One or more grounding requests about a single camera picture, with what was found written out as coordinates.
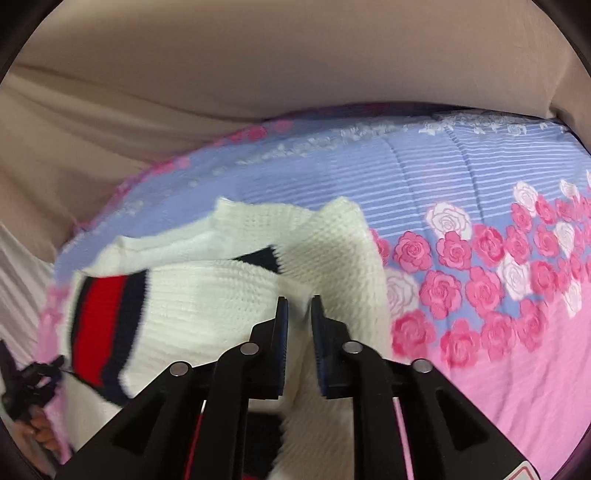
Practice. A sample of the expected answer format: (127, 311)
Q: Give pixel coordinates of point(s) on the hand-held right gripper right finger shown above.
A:
(319, 355)

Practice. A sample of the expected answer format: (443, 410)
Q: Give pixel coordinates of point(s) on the pink floral blanket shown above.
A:
(461, 194)

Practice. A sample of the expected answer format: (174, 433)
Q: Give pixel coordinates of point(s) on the person's left hand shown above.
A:
(44, 427)

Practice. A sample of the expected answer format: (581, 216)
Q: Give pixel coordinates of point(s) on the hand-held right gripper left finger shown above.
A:
(280, 350)

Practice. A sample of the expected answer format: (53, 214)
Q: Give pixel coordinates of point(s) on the beige sheet backdrop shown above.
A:
(277, 60)

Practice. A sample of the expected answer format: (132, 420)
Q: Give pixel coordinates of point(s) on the white curtain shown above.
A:
(23, 286)

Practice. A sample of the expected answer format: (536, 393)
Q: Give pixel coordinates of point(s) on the white knit sweater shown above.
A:
(231, 300)

